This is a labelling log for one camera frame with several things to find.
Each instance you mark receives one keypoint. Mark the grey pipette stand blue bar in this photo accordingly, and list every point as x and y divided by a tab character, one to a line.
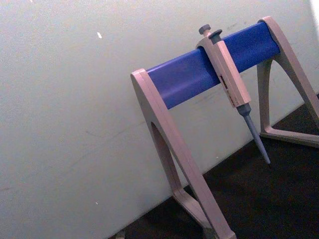
184	74

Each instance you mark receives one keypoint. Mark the grey pipette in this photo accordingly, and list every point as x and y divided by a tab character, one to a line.
230	77

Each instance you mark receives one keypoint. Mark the black table cloth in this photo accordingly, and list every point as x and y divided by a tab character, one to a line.
261	199

